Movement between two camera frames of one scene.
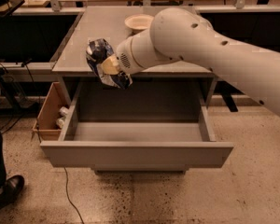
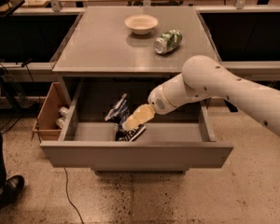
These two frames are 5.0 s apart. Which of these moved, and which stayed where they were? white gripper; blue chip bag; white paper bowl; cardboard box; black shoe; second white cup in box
Moved: blue chip bag; white gripper
Stayed: cardboard box; white paper bowl; second white cup in box; black shoe
